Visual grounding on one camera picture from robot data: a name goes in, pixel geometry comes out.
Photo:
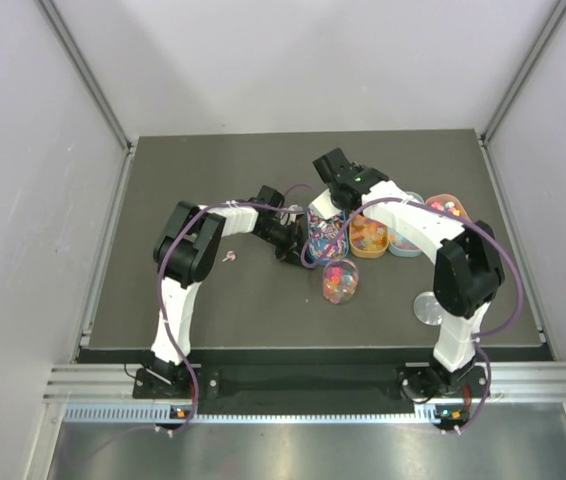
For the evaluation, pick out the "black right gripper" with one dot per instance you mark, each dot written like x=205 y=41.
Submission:
x=359 y=169

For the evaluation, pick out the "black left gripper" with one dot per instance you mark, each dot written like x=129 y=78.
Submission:
x=292 y=248

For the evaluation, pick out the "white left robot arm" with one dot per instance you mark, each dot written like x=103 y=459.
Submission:
x=186 y=252

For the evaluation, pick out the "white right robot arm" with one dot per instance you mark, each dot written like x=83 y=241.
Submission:
x=467 y=268

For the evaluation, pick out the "orange candy tray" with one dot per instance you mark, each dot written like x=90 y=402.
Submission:
x=368 y=239

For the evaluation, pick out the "fallen swirl lollipop candy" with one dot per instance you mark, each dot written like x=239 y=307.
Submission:
x=230 y=256

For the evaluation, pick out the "light blue candy tray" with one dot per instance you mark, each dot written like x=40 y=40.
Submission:
x=400 y=246

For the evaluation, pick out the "pink candy tray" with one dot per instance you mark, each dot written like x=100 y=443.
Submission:
x=448 y=203

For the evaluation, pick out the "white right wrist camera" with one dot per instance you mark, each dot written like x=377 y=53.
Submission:
x=323 y=207

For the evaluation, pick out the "aluminium left frame post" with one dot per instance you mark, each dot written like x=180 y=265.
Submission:
x=57 y=23

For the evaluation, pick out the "aluminium frame post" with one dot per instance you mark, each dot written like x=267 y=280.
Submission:
x=57 y=23
x=539 y=45

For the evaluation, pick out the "aluminium right frame post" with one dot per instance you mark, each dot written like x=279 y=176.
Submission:
x=539 y=45

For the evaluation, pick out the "aluminium front frame rail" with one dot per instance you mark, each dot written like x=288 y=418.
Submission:
x=524 y=382

